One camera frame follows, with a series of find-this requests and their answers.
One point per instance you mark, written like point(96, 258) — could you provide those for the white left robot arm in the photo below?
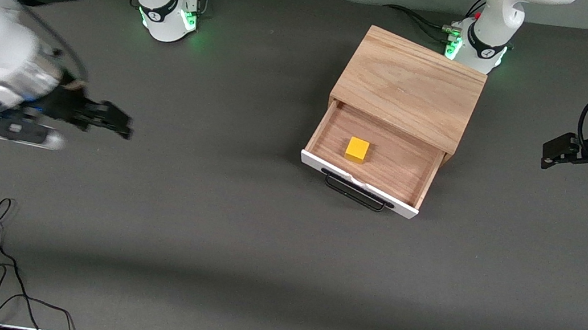
point(492, 20)

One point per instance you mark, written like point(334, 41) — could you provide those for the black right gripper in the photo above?
point(65, 103)

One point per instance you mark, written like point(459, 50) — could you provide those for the light wooden drawer cabinet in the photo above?
point(409, 83)

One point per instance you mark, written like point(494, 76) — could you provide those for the yellow wooden cube block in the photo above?
point(357, 151)

